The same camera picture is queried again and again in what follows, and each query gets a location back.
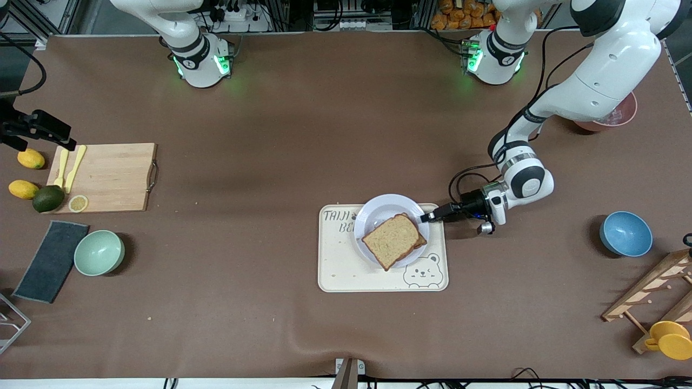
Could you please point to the yellow lemon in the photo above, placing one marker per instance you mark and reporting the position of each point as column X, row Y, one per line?
column 24, row 189
column 31, row 159

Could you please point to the lemon slice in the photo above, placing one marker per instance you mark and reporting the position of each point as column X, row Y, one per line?
column 78, row 203

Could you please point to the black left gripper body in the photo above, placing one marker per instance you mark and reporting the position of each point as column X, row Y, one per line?
column 471, row 206

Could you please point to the yellow plastic knife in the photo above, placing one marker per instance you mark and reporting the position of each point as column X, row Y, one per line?
column 73, row 172

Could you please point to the white power strip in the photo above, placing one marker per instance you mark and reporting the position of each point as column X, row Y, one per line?
column 246, row 20

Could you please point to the pink bowl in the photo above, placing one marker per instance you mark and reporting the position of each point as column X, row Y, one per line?
column 621, row 116

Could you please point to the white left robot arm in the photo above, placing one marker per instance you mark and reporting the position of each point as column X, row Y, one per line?
column 611, row 70

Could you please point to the wooden drying rack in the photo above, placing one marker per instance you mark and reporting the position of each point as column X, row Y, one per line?
column 657, row 281

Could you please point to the yellow cup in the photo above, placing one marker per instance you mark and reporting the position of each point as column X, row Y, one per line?
column 670, row 340

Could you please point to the green lime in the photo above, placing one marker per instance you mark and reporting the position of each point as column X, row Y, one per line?
column 48, row 199

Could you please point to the cream bear print tray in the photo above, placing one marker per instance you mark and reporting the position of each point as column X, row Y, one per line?
column 340, row 270

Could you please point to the yellow plastic fork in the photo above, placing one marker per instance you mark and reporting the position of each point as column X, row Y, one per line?
column 61, row 170

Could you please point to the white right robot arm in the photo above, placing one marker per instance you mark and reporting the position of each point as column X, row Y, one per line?
column 194, row 59

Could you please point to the wooden cutting board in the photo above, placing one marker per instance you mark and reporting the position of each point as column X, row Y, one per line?
column 113, row 178

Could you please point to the plain bread slice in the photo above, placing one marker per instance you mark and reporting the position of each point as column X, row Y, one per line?
column 392, row 240

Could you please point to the pale lavender round plate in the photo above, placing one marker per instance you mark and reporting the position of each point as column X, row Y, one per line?
column 384, row 208

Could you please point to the pale green bowl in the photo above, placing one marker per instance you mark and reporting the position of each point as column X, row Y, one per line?
column 99, row 253

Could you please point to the dark grey cloth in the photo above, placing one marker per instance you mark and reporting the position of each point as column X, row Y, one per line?
column 48, row 262

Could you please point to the orange snack packages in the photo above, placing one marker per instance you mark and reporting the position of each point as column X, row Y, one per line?
column 465, row 16

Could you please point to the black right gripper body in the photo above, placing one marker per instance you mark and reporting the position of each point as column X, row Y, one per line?
column 22, row 127

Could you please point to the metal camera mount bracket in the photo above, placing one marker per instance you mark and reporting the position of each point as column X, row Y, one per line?
column 348, row 373

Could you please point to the blue bowl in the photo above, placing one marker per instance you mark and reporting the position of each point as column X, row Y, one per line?
column 627, row 233

